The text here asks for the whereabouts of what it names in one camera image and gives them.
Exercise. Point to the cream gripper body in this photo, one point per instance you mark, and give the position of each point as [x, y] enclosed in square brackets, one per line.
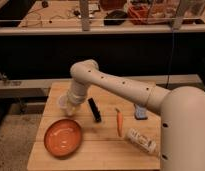
[73, 102]

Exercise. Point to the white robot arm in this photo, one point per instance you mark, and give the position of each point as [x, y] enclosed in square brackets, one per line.
[182, 112]

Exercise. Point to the black rectangular bar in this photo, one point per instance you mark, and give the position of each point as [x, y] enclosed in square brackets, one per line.
[94, 109]

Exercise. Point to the orange carrot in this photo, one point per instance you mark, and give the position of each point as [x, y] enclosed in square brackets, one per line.
[119, 119]

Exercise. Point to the blue sponge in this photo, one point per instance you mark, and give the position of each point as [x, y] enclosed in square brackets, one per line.
[140, 112]

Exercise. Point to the black object on shelf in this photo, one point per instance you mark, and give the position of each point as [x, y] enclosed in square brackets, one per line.
[116, 17]

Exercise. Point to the orange basket on shelf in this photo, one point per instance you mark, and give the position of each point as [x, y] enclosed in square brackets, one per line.
[147, 14]

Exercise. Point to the grey metal post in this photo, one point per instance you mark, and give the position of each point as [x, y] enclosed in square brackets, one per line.
[84, 15]

